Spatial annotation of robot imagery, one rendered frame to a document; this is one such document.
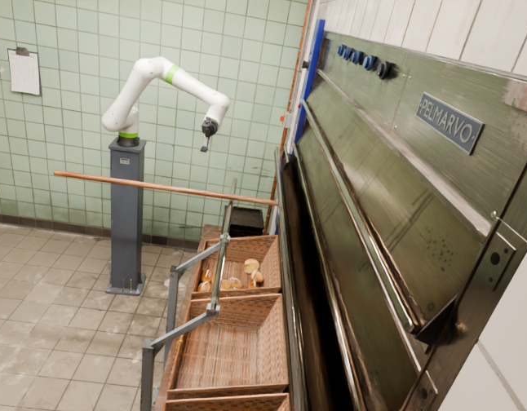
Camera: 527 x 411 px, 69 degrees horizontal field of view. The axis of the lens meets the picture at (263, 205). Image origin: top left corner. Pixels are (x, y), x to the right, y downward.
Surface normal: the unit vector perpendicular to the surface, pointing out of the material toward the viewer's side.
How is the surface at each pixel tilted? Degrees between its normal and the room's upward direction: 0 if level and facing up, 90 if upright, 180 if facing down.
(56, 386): 0
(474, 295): 90
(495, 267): 90
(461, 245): 70
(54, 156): 90
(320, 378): 8
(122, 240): 90
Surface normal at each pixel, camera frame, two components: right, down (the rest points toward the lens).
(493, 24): -0.99, -0.15
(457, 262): -0.87, -0.44
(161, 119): 0.00, 0.44
